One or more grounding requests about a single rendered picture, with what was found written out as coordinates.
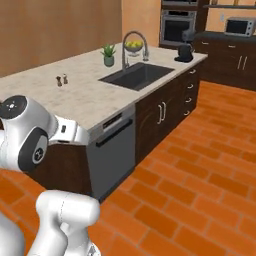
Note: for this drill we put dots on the silver wall oven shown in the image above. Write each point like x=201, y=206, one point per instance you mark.
x=176, y=26

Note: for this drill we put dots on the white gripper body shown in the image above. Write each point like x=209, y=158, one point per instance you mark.
x=82, y=136

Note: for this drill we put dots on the grey dishwasher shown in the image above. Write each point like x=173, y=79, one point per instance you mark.
x=111, y=163

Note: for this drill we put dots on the silver arched tap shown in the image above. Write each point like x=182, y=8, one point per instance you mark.
x=124, y=53

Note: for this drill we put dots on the pale salt shaker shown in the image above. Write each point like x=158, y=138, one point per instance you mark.
x=65, y=79

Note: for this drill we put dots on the white wall socket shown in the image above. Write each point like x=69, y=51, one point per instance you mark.
x=222, y=17

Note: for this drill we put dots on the dark pepper shaker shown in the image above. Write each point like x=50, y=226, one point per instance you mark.
x=59, y=81

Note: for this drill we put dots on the dark wood cupboard run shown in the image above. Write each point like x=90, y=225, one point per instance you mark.
x=226, y=63

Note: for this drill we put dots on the dark wood drawer front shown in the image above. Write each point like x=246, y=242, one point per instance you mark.
x=186, y=74
x=186, y=89
x=185, y=102
x=185, y=117

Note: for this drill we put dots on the grey fruit bowl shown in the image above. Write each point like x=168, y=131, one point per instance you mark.
x=133, y=50

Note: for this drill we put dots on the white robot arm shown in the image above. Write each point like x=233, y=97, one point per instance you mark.
x=26, y=140

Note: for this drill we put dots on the dark wood oven cabinet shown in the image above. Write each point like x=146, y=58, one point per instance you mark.
x=202, y=16

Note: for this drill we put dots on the yellow lemon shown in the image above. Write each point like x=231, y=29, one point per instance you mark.
x=129, y=44
x=136, y=43

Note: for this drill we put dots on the silver toaster oven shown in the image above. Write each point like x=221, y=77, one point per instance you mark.
x=240, y=26

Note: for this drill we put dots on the dark grey sink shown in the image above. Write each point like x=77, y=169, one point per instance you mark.
x=140, y=77

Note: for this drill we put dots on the green plant in grey pot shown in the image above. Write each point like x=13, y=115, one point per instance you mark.
x=108, y=55

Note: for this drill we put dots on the dark wood cupboard door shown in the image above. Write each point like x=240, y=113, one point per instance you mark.
x=173, y=106
x=146, y=130

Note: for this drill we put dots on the dark wall shelf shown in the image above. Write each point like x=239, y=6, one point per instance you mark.
x=230, y=6

